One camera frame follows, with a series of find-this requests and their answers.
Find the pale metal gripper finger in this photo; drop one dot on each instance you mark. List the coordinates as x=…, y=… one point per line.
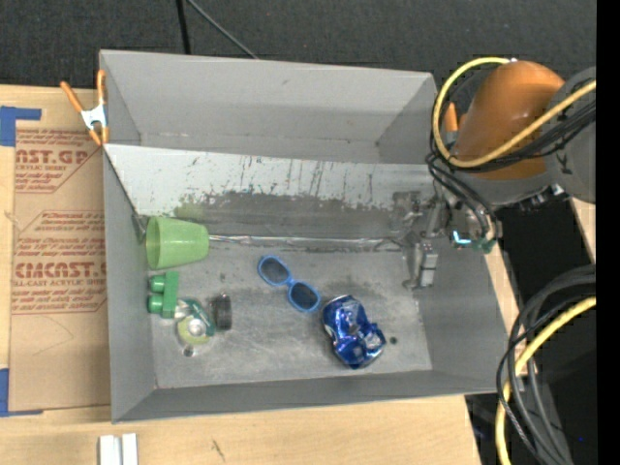
x=429, y=267
x=412, y=269

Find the crushed blue can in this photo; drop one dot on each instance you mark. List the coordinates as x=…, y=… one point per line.
x=351, y=332

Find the blue sunglasses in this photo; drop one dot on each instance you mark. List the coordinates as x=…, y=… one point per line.
x=302, y=296

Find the grey metal bin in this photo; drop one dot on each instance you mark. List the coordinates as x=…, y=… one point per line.
x=290, y=351

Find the small black wheel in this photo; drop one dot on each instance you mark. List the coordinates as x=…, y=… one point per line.
x=222, y=313

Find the green plastic cup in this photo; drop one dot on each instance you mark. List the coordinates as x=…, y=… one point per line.
x=176, y=242

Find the green toy block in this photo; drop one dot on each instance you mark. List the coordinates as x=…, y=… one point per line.
x=167, y=296

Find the brown cardboard board red print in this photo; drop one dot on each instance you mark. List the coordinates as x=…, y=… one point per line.
x=58, y=347

